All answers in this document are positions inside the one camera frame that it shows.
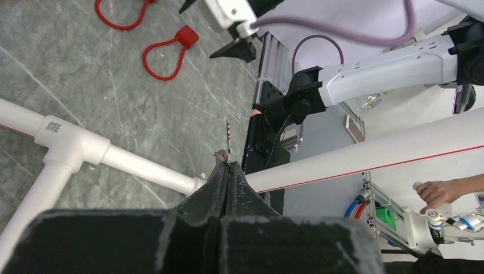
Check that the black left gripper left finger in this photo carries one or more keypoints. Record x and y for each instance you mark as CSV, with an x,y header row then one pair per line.
x,y
179,240

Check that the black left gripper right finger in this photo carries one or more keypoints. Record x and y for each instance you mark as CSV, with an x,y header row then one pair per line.
x,y
256,239

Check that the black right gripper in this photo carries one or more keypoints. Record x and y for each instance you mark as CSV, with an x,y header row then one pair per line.
x,y
243,48

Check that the small silver key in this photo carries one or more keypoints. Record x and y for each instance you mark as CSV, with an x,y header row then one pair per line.
x,y
224,156

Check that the short red wire connector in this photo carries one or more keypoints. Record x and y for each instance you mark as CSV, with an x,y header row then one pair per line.
x,y
124,18

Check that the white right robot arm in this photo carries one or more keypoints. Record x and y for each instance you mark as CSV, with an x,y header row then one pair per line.
x,y
452,57

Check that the person's bare hand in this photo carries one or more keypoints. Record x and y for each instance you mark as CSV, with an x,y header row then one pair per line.
x,y
437,193

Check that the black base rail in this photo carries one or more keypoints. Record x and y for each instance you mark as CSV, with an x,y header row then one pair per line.
x,y
258,145

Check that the white PVC pipe frame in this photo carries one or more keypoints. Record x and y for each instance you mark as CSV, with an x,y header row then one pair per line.
x,y
69,146

